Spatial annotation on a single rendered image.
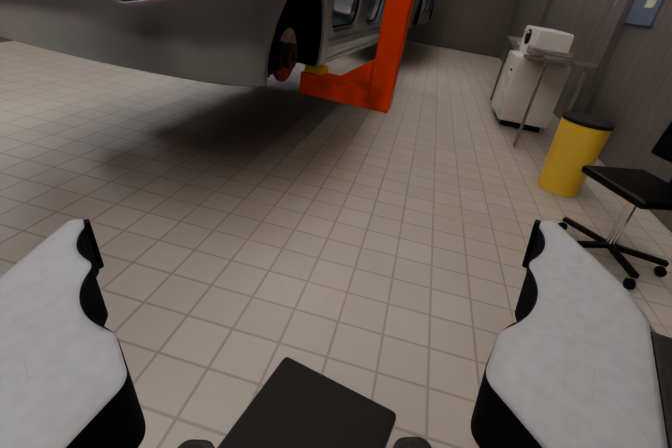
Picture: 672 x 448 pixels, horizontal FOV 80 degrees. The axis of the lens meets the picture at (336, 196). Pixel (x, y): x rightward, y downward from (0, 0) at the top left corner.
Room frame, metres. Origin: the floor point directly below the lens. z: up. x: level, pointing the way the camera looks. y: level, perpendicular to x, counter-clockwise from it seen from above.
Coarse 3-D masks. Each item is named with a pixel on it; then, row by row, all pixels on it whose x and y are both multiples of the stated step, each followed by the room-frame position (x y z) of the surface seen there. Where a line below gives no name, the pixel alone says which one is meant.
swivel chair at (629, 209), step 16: (656, 144) 2.51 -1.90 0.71; (592, 176) 2.33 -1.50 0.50; (608, 176) 2.28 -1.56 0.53; (624, 176) 2.33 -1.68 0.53; (640, 176) 2.39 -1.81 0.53; (624, 192) 2.11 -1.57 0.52; (640, 192) 2.11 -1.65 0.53; (656, 192) 2.15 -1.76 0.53; (624, 208) 2.28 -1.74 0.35; (640, 208) 1.99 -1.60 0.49; (656, 208) 2.01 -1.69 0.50; (560, 224) 2.53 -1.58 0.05; (576, 224) 2.45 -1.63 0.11; (624, 224) 2.24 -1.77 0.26; (608, 240) 2.26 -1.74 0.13; (640, 256) 2.19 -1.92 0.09; (656, 272) 2.15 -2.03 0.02
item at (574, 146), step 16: (576, 112) 3.49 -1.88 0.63; (560, 128) 3.31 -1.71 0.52; (576, 128) 3.18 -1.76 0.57; (592, 128) 3.13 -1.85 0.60; (608, 128) 3.14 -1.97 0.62; (560, 144) 3.24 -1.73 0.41; (576, 144) 3.16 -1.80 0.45; (592, 144) 3.13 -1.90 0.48; (560, 160) 3.20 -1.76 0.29; (576, 160) 3.14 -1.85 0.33; (592, 160) 3.16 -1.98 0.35; (544, 176) 3.28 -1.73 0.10; (560, 176) 3.17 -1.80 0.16; (576, 176) 3.15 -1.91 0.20; (560, 192) 3.16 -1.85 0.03; (576, 192) 3.18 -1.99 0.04
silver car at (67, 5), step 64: (0, 0) 1.96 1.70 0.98; (64, 0) 1.87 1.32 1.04; (128, 0) 1.85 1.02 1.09; (192, 0) 1.89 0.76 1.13; (256, 0) 2.07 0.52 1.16; (320, 0) 2.84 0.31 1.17; (384, 0) 4.95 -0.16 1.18; (128, 64) 1.89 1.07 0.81; (192, 64) 1.92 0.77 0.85; (256, 64) 2.10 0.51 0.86; (320, 64) 2.97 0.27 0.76
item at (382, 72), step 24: (408, 0) 2.86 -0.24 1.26; (384, 24) 2.89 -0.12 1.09; (408, 24) 2.99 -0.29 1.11; (384, 48) 2.88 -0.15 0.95; (312, 72) 3.00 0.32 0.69; (360, 72) 2.93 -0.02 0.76; (384, 72) 2.87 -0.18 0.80; (336, 96) 2.94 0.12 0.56; (360, 96) 2.90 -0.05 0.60; (384, 96) 2.87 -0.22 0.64
